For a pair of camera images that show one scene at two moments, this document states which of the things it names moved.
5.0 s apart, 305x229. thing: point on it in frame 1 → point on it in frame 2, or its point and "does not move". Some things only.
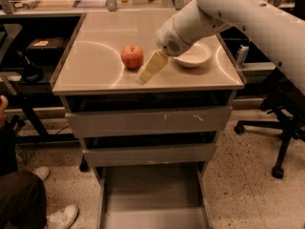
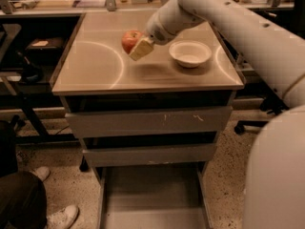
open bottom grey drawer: (153, 197) does not move
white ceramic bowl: (197, 54) does not move
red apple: (132, 56) → (130, 38)
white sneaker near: (62, 218) does not move
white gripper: (167, 39) → (157, 31)
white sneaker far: (42, 172) does not move
